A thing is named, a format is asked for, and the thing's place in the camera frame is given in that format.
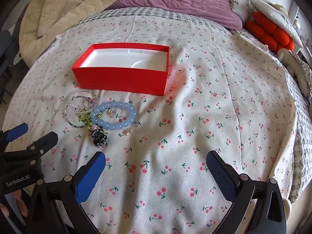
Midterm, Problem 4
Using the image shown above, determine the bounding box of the green bead necklace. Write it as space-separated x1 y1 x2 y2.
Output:
65 111 92 128

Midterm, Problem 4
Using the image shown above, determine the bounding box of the white bedside shelf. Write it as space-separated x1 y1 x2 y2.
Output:
288 0 312 61

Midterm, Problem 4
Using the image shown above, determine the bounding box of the black hair claw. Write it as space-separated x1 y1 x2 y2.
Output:
88 128 108 149

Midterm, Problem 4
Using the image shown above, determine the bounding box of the red cardboard box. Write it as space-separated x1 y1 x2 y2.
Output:
71 43 170 96

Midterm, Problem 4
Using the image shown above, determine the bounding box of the purple duvet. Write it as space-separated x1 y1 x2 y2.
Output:
105 0 243 30

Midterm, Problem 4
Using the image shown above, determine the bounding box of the yellow-green bead bracelet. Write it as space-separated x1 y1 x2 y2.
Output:
77 113 94 127

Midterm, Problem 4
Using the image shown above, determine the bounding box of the person's left hand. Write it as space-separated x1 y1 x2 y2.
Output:
0 190 29 218

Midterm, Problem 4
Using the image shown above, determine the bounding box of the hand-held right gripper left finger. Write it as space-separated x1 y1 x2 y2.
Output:
26 151 106 234

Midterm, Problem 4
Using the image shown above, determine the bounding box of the blue-grey chair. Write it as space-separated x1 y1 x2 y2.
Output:
0 29 21 105

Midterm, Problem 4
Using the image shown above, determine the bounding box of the clear bead bracelet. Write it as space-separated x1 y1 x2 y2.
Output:
65 90 98 114

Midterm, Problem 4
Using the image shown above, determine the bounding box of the blue bead bracelet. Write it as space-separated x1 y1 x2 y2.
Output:
90 102 137 130

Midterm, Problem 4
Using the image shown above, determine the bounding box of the beige fleece blanket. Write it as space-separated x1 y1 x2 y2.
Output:
19 0 147 66

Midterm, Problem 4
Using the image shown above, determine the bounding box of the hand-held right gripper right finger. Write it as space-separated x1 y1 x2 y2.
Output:
206 150 288 234

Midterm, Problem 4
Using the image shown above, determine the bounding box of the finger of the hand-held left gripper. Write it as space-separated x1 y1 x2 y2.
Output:
0 123 29 143
0 131 59 174

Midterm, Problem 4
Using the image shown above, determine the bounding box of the cherry print cloth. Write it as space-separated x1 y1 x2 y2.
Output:
5 18 299 234

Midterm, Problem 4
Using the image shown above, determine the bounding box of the orange plush cushion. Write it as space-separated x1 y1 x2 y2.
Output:
245 11 295 53

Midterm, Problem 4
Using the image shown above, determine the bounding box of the grey and white pillow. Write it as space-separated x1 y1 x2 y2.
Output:
251 0 304 49

